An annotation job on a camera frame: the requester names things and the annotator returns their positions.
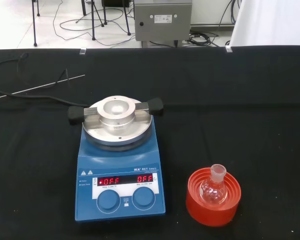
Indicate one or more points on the white panel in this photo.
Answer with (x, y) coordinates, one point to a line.
(272, 22)

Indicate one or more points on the blue-base heater with steel plate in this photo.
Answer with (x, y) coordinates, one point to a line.
(120, 160)

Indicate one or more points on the thin metal rod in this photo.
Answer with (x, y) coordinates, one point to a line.
(47, 85)

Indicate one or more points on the clear cloth clip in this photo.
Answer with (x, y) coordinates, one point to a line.
(82, 51)
(228, 49)

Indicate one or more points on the grey metal cabinet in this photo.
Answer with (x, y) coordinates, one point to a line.
(162, 27)

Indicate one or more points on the black tripod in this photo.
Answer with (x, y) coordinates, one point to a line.
(93, 22)
(34, 22)

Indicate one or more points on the black bench cloth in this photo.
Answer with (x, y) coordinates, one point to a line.
(240, 112)

